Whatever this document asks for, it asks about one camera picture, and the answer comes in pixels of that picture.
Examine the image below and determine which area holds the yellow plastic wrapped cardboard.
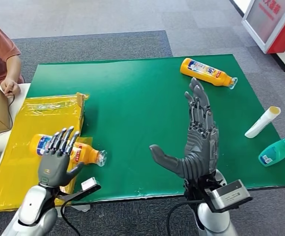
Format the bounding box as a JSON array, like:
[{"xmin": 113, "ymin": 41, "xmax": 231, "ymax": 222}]
[{"xmin": 0, "ymin": 92, "xmax": 94, "ymax": 212}]

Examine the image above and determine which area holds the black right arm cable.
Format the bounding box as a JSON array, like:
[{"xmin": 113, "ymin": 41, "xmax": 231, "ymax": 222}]
[{"xmin": 166, "ymin": 200, "xmax": 200, "ymax": 236}]

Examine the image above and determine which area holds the green table mat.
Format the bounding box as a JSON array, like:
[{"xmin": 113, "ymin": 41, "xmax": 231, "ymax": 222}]
[{"xmin": 26, "ymin": 54, "xmax": 285, "ymax": 204}]

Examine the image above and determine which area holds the red white framed sign cabinet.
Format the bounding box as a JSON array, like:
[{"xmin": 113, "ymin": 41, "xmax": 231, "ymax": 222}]
[{"xmin": 241, "ymin": 0, "xmax": 285, "ymax": 55}]

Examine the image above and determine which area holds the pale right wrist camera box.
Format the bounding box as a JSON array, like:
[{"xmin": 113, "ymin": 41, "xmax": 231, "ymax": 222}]
[{"xmin": 205, "ymin": 179, "xmax": 253, "ymax": 213}]

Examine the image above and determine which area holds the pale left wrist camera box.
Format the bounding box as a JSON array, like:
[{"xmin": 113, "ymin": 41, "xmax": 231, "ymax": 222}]
[{"xmin": 80, "ymin": 177, "xmax": 102, "ymax": 193}]

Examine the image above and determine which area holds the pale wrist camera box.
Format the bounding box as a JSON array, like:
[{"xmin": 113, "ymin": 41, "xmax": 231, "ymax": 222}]
[
  {"xmin": 205, "ymin": 179, "xmax": 253, "ymax": 213},
  {"xmin": 80, "ymin": 177, "xmax": 102, "ymax": 193}
]

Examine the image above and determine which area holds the person's hand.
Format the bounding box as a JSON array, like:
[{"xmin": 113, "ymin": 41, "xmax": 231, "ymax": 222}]
[{"xmin": 0, "ymin": 78, "xmax": 21, "ymax": 97}]

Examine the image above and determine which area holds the thin black cable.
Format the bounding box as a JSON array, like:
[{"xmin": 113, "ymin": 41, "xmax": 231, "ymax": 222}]
[{"xmin": 7, "ymin": 92, "xmax": 16, "ymax": 130}]

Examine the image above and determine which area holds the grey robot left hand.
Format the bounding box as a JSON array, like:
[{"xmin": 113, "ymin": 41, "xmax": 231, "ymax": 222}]
[{"xmin": 38, "ymin": 126, "xmax": 84, "ymax": 188}]

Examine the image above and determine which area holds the teal plastic bottle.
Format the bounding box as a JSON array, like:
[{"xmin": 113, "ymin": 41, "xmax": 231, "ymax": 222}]
[{"xmin": 258, "ymin": 138, "xmax": 285, "ymax": 167}]

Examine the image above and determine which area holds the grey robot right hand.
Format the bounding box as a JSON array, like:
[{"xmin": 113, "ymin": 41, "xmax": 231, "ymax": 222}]
[{"xmin": 149, "ymin": 77, "xmax": 219, "ymax": 181}]

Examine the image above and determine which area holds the white tube bottle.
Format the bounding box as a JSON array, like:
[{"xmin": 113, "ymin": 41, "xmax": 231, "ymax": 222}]
[{"xmin": 244, "ymin": 106, "xmax": 281, "ymax": 139}]

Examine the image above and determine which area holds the orange bottle with clear cap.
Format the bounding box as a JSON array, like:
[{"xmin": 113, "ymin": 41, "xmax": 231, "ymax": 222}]
[
  {"xmin": 180, "ymin": 58, "xmax": 238, "ymax": 90},
  {"xmin": 29, "ymin": 134, "xmax": 107, "ymax": 167}
]

